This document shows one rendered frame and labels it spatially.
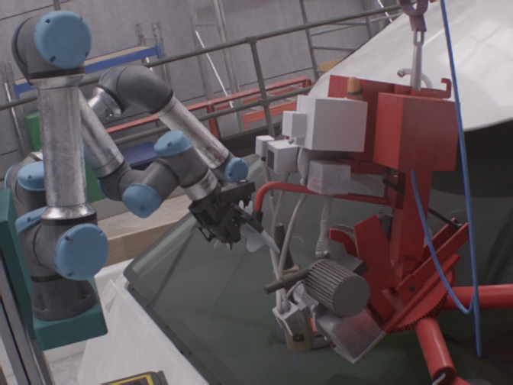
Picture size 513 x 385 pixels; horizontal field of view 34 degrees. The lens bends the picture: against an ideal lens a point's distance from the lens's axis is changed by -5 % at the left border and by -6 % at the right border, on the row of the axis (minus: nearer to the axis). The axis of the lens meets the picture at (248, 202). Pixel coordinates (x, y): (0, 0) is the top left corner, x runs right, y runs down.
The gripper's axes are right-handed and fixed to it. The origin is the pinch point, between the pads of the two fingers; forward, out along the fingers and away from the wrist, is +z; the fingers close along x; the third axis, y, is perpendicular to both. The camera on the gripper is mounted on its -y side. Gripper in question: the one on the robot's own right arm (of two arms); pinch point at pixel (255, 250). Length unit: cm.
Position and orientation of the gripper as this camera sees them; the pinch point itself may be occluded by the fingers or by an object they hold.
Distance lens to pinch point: 203.1
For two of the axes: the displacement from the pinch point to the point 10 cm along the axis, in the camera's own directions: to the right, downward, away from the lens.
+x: 6.9, 0.1, -7.3
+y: -5.3, 7.0, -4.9
